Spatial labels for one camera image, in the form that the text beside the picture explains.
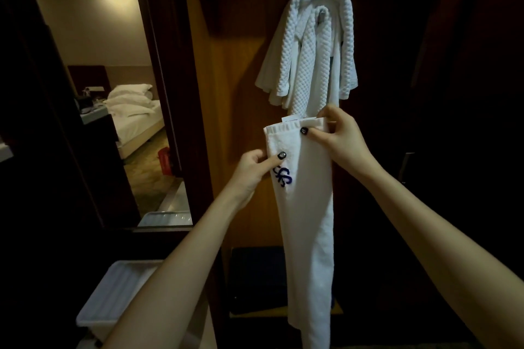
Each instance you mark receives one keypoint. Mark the person's right hand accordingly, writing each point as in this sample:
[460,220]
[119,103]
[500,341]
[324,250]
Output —
[346,144]

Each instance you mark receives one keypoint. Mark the person's left hand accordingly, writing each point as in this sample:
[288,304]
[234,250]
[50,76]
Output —
[249,177]

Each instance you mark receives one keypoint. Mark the person's left thumb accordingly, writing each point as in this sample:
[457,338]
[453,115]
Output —
[273,159]

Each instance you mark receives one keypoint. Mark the person's right thumb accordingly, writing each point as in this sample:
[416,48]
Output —
[313,132]

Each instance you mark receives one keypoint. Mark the white towel with blue embroidery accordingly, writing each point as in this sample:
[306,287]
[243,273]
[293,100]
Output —
[306,213]

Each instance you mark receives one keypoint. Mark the person's left forearm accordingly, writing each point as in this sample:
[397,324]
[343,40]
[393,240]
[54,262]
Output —
[180,279]

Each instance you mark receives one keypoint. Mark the person's right forearm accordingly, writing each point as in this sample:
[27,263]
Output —
[446,250]

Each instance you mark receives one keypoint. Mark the white waffle-weave bathrobe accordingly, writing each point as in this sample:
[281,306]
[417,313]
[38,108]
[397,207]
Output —
[311,46]

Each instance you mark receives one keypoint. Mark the red bag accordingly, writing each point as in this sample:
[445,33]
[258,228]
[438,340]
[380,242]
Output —
[164,160]

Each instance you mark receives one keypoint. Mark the dark safe box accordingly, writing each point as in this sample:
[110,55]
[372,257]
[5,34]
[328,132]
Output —
[258,279]

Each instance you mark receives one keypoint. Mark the bed with white sheets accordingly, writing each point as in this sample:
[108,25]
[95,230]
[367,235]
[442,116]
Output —
[137,126]

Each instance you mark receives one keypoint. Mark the white pillow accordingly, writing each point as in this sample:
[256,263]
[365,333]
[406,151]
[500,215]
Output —
[130,90]
[127,99]
[130,110]

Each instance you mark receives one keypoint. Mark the dark wooden desk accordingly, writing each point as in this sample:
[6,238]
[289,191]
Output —
[102,156]

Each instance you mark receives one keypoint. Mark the dark headboard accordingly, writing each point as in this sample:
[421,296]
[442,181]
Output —
[89,79]

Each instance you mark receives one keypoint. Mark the white plastic storage bin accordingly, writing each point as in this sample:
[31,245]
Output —
[114,299]

